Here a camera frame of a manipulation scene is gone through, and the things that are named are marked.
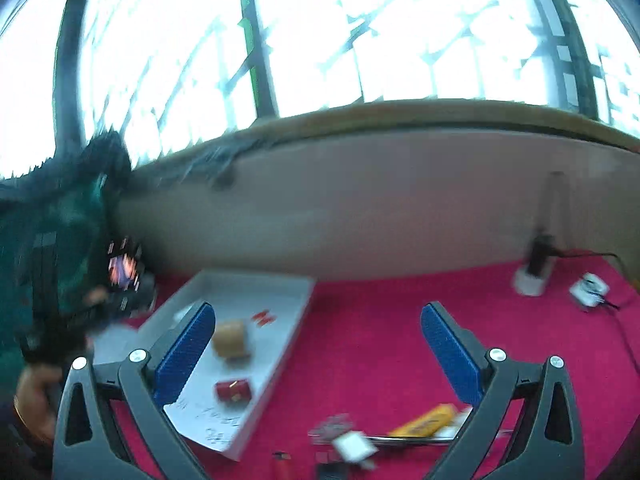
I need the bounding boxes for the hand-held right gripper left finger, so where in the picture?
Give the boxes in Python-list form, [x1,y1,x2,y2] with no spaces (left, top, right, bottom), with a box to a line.
[52,301,217,480]

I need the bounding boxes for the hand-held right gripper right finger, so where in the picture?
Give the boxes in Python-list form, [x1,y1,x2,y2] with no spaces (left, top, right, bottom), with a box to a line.
[420,301,586,480]

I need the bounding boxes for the yellow lighter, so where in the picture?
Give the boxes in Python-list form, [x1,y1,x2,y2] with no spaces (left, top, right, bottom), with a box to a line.
[389,404,473,440]

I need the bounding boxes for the white cardboard box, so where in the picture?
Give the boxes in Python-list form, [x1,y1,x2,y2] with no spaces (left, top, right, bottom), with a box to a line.
[92,269,317,461]

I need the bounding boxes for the person's left hand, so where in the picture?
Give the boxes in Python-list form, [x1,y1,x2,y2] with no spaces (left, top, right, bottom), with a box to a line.
[19,360,68,443]

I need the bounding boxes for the brown tape roll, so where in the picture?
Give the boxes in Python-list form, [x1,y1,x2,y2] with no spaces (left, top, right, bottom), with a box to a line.
[212,321,251,361]

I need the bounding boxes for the small red box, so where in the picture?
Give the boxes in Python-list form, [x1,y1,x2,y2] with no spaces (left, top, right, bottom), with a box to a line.
[215,379,252,403]

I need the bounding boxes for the dark green cloth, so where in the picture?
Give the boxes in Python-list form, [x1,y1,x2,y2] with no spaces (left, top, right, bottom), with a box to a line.
[0,160,116,361]

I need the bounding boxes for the pink embossed table cloth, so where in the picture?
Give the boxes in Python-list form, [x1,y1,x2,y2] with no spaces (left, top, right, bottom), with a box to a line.
[107,257,640,480]

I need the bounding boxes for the slim metal tool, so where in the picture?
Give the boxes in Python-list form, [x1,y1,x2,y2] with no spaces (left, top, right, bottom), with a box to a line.
[367,429,516,448]

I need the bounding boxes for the black plastic bag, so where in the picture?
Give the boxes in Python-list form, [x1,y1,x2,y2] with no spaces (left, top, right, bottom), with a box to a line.
[75,130,133,196]

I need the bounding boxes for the grey rag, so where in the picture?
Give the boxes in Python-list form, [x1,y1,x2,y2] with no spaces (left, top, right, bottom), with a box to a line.
[182,142,241,192]

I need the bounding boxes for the black power adapter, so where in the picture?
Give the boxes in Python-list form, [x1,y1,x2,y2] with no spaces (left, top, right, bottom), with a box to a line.
[529,232,555,277]

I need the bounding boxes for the small white square block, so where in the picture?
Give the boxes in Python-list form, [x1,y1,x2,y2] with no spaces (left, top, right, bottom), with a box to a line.
[332,432,377,461]

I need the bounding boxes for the white charging puck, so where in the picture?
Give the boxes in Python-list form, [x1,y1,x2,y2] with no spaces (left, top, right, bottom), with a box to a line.
[570,272,611,307]

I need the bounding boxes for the small black item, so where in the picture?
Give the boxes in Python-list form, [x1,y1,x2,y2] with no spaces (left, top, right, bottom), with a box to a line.
[316,452,351,480]

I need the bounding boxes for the black adapter side cable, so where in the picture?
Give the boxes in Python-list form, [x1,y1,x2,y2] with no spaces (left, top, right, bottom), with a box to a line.
[549,247,633,286]

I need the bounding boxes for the black puck cable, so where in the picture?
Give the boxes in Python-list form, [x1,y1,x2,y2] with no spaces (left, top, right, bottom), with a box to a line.
[602,297,640,361]

